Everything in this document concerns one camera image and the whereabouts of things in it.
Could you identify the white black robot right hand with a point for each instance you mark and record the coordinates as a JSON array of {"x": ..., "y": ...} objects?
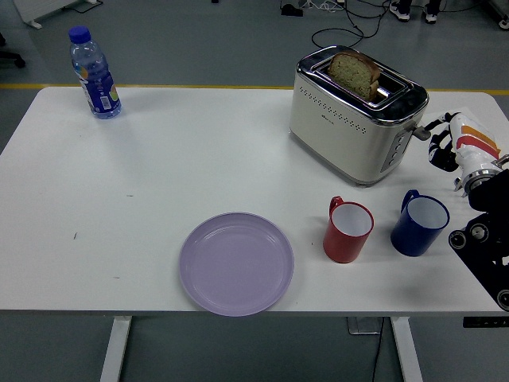
[{"x": 473, "y": 147}]

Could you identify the grey toaster lever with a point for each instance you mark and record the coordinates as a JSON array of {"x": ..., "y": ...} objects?
[{"x": 422, "y": 132}]

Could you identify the bread slice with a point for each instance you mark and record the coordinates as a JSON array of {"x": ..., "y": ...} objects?
[{"x": 350, "y": 73}]

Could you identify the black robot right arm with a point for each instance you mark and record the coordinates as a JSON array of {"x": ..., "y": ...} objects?
[{"x": 489, "y": 246}]

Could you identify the purple plate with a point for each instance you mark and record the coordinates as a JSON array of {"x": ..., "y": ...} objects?
[{"x": 236, "y": 264}]

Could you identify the blue mug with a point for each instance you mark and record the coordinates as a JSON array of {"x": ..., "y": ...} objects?
[{"x": 411, "y": 238}]

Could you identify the cream chrome toaster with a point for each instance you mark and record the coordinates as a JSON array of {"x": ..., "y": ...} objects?
[{"x": 338, "y": 135}]

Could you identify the person's black white shoe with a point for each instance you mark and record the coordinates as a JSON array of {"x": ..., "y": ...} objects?
[
  {"x": 401, "y": 10},
  {"x": 431, "y": 12}
]

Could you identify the red mug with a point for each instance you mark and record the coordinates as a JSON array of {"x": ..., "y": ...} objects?
[{"x": 342, "y": 246}]

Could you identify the black table control panel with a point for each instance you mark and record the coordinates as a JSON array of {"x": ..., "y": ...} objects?
[{"x": 485, "y": 322}]

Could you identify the white table leg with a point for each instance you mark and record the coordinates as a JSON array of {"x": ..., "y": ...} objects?
[
  {"x": 115, "y": 350},
  {"x": 407, "y": 350}
]

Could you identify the blue cap water bottle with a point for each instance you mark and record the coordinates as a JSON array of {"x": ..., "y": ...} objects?
[{"x": 97, "y": 87}]

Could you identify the white furniture foot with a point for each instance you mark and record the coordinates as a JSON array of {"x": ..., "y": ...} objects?
[{"x": 36, "y": 12}]

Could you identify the black office chair base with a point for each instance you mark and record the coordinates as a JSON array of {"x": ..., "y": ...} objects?
[{"x": 14, "y": 57}]

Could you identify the clear under-table bracket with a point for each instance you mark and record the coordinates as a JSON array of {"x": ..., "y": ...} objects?
[{"x": 362, "y": 325}]

